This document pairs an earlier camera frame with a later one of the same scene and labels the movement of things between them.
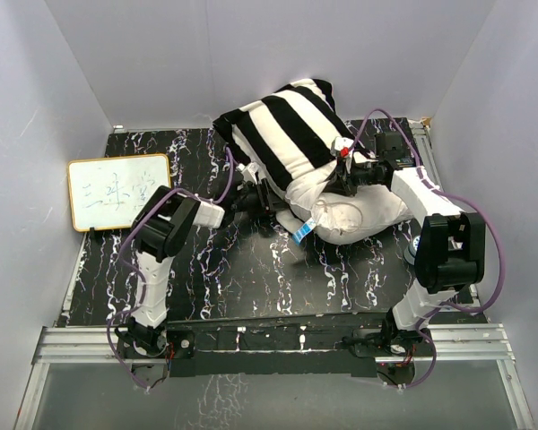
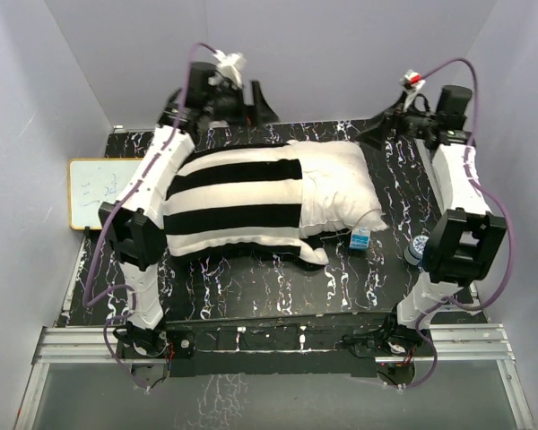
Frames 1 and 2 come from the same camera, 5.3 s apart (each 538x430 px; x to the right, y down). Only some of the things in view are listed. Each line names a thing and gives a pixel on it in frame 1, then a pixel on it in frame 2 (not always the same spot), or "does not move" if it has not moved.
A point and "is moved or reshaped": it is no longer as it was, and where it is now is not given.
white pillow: [340, 216] is moved or reshaped
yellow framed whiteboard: [108, 193] does not move
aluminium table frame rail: [486, 343] does not move
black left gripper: [267, 204] to [260, 114]
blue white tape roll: [411, 251] does not move
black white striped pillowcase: [288, 136] to [238, 201]
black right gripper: [342, 181] to [394, 120]
